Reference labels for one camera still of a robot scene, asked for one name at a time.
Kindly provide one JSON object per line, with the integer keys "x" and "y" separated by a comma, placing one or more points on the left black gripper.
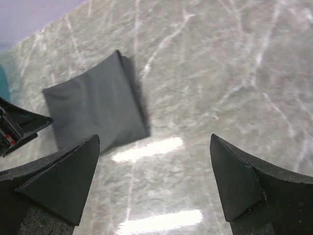
{"x": 14, "y": 118}

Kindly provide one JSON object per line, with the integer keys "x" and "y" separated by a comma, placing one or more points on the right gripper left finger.
{"x": 47, "y": 196}

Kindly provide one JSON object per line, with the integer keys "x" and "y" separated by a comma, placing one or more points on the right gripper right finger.
{"x": 259, "y": 198}

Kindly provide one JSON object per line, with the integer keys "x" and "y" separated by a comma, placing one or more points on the grey t-shirt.
{"x": 105, "y": 100}

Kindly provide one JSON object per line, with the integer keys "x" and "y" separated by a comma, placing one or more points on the teal plastic bin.
{"x": 4, "y": 86}

